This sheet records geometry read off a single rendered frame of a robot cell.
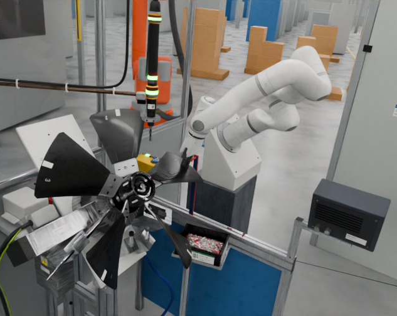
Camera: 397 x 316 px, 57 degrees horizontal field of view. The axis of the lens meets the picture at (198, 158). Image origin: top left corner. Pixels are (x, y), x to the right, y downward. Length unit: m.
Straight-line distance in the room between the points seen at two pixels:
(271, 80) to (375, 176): 1.79
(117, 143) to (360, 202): 0.95
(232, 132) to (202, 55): 7.56
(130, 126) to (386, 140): 1.96
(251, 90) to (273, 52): 9.19
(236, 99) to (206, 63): 8.07
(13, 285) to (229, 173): 1.29
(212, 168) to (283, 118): 0.49
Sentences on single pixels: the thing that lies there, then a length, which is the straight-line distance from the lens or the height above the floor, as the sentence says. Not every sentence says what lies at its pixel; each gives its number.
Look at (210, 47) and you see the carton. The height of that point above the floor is 0.74.
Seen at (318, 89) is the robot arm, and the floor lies 1.60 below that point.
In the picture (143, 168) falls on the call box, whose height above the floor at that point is 1.04.
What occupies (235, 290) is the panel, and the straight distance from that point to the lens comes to 2.00.
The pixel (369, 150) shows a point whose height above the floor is 0.96.
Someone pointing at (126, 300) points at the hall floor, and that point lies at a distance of 2.65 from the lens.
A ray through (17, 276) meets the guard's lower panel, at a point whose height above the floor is 0.44.
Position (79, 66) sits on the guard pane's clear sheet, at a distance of 2.06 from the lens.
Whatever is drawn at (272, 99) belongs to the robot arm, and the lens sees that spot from 1.84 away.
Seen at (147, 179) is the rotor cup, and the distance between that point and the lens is 1.41.
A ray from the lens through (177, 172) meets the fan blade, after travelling 1.58.
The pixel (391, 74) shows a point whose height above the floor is 1.51.
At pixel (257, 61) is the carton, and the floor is 0.34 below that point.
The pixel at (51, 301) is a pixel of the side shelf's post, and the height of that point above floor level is 0.32.
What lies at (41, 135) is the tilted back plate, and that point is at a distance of 1.59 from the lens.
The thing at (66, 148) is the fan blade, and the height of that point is 1.39.
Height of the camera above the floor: 1.88
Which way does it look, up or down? 24 degrees down
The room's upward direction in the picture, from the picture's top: 5 degrees clockwise
